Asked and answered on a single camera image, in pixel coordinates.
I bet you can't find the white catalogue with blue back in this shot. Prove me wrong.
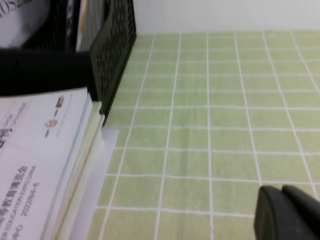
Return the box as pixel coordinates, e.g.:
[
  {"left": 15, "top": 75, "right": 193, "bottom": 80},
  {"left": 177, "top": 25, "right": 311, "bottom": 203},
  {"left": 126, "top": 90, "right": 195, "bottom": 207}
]
[{"left": 0, "top": 86, "right": 89, "bottom": 240}]

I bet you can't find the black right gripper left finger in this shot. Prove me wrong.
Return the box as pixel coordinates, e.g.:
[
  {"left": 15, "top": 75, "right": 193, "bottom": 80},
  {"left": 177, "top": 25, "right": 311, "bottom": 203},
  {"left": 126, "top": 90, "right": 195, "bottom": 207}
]
[{"left": 254, "top": 185, "right": 320, "bottom": 240}]

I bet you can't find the black perforated plastic book holder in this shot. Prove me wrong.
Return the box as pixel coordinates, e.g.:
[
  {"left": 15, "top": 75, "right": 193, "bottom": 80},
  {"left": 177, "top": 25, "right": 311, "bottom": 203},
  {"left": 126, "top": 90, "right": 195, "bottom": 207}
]
[{"left": 0, "top": 0, "right": 138, "bottom": 126}]

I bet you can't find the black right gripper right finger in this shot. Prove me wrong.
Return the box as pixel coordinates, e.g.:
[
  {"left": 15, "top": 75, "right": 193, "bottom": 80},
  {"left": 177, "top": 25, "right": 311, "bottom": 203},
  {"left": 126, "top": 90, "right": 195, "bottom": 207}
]
[{"left": 282, "top": 184, "right": 320, "bottom": 220}]

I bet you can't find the slim white orange-banded book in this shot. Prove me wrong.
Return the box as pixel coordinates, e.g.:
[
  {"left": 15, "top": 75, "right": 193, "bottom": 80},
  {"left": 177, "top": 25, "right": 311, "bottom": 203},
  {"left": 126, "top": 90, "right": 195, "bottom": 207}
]
[{"left": 0, "top": 0, "right": 52, "bottom": 49}]

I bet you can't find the green white checked tablecloth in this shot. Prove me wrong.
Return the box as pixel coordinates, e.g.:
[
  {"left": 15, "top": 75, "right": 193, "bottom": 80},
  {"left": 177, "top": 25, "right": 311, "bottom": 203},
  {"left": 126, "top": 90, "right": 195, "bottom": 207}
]
[{"left": 84, "top": 29, "right": 320, "bottom": 240}]

